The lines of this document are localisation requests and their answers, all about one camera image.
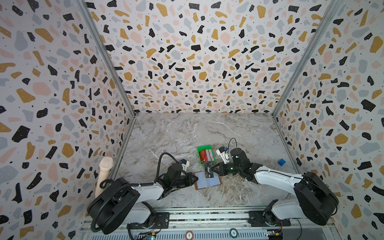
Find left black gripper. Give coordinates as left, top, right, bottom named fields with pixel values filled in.
left=172, top=171, right=200, bottom=189

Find brown leather card holder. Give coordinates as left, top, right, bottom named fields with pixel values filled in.
left=194, top=172, right=222, bottom=190

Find stack of credit cards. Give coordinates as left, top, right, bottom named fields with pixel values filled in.
left=199, top=149, right=214, bottom=165

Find green plastic card tray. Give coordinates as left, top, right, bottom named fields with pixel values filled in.
left=197, top=145, right=216, bottom=165

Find dark green VIP credit card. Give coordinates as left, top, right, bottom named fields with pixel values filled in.
left=204, top=162, right=214, bottom=179

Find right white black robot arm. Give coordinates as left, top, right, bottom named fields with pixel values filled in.
left=212, top=147, right=339, bottom=227

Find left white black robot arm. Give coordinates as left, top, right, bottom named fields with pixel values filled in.
left=87, top=162, right=199, bottom=235

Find small blue cube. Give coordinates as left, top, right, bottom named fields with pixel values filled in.
left=278, top=159, right=286, bottom=166

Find beige foam microphone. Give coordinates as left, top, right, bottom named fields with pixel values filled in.
left=95, top=157, right=114, bottom=198

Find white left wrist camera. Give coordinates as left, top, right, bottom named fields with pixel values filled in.
left=179, top=159, right=190, bottom=172

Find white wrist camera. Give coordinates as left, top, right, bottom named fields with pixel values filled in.
left=179, top=159, right=190, bottom=172
left=216, top=146, right=230, bottom=164

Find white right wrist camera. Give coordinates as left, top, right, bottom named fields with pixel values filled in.
left=216, top=146, right=230, bottom=164

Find aluminium mounting rail frame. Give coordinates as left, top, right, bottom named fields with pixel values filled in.
left=79, top=207, right=341, bottom=240

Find left black corrugated cable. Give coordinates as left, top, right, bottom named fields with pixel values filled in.
left=89, top=152, right=181, bottom=233

